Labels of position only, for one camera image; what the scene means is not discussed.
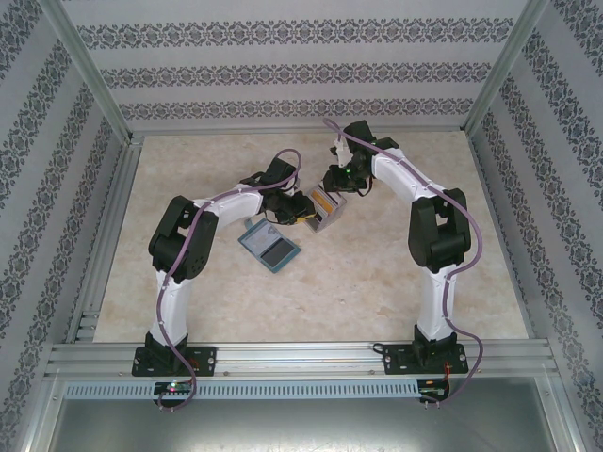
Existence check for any clear plastic card box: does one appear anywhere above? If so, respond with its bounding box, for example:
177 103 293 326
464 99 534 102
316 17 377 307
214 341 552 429
303 185 348 234

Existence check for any blue card holder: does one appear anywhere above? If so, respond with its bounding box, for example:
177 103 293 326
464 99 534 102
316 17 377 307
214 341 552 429
236 218 302 274

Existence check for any yellow card with black stripe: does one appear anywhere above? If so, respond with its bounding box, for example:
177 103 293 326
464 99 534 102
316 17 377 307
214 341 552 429
310 190 338 214

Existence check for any circuit board with green light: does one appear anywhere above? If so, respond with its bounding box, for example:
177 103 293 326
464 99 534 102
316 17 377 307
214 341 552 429
154 381 194 396

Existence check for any aluminium mounting rail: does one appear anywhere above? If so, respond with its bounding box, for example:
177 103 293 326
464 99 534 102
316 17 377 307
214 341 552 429
44 341 552 378

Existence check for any aluminium side rail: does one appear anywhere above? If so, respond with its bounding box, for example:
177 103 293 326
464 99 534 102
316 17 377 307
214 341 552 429
65 134 145 343

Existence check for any slotted grey cable duct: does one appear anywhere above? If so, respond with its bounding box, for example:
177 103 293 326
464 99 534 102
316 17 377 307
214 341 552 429
63 379 420 399

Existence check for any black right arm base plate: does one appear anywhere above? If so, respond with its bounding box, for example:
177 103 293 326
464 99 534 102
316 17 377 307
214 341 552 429
381 343 467 377

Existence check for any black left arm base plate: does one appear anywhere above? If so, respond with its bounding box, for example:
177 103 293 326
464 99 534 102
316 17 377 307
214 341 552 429
133 346 218 378

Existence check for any aluminium frame post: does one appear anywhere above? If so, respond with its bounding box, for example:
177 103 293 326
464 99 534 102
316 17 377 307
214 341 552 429
40 0 134 140
464 0 550 134

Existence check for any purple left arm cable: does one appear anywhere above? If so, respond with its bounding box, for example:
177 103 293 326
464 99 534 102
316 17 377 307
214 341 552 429
157 148 302 415

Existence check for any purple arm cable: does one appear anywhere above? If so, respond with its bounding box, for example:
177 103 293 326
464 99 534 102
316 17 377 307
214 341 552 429
157 148 302 415
322 117 486 406

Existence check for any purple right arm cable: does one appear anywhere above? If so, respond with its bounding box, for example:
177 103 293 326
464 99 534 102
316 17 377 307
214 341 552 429
322 117 486 406

